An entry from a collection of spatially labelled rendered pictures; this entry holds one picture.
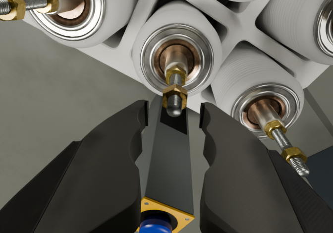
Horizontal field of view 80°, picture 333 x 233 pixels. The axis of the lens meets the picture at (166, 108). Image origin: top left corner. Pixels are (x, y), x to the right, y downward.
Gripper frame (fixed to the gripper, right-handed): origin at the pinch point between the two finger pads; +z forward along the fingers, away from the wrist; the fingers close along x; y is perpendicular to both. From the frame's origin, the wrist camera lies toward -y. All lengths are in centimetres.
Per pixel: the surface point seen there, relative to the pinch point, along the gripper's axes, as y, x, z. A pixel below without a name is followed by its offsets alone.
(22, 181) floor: 56, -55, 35
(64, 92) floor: 18.3, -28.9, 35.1
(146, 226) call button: 17.8, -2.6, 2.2
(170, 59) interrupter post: -0.2, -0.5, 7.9
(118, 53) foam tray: 2.1, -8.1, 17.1
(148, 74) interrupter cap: 2.1, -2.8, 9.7
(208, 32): -2.2, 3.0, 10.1
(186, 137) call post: 17.6, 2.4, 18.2
